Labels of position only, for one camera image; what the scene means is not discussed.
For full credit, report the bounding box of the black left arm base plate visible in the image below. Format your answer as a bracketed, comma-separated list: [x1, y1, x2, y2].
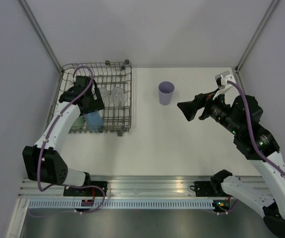
[89, 181, 108, 197]

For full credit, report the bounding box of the blue plastic cup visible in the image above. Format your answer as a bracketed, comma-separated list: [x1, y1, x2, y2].
[85, 111, 104, 133]

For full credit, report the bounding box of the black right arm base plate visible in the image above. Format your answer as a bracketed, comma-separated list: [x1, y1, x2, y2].
[194, 181, 217, 197]

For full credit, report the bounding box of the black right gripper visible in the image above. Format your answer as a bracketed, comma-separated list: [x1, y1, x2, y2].
[177, 86, 242, 135]

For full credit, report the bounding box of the clear glass cup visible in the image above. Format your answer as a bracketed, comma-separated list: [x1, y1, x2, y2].
[99, 87, 110, 100]
[110, 87, 125, 105]

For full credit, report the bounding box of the white slotted cable duct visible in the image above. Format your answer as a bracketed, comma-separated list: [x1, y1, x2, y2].
[28, 199, 214, 210]

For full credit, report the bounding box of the aluminium mounting rail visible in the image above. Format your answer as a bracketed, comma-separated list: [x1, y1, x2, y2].
[18, 176, 210, 199]

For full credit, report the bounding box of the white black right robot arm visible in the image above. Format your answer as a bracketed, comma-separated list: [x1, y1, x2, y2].
[177, 92, 285, 238]

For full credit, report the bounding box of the lavender plastic cup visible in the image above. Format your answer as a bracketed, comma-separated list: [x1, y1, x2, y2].
[158, 81, 175, 106]

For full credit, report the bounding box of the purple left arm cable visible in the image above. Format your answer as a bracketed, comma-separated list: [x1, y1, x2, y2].
[37, 66, 95, 191]

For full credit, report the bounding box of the grey wire dish rack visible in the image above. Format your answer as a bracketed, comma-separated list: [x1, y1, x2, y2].
[47, 59, 133, 136]

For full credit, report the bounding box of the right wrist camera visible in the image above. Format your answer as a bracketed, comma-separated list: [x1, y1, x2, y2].
[215, 71, 235, 90]

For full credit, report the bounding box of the green plastic cup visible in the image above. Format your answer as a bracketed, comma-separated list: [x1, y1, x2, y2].
[71, 116, 85, 131]

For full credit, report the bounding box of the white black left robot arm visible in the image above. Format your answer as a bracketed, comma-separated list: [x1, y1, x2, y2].
[22, 75, 105, 196]

